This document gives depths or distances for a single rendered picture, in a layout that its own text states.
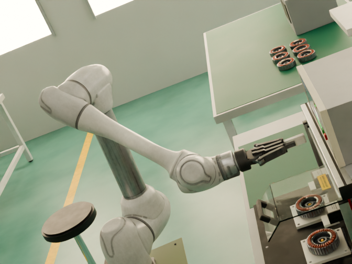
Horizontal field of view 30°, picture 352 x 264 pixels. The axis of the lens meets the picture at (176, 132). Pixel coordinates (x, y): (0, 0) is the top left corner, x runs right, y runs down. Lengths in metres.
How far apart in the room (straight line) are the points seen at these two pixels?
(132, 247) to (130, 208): 0.18
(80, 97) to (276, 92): 1.70
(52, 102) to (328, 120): 0.95
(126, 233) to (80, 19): 4.63
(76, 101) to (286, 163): 1.12
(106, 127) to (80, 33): 4.74
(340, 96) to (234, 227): 2.20
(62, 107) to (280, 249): 0.94
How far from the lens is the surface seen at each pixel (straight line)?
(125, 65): 7.01
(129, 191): 2.59
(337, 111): 2.01
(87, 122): 2.28
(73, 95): 2.33
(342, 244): 2.34
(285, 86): 3.82
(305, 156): 3.00
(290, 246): 2.43
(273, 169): 2.99
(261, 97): 3.79
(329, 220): 2.27
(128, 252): 2.51
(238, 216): 4.24
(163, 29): 6.87
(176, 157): 2.03
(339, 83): 2.15
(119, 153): 2.52
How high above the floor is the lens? 2.15
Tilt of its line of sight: 22 degrees down
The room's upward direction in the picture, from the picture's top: 24 degrees counter-clockwise
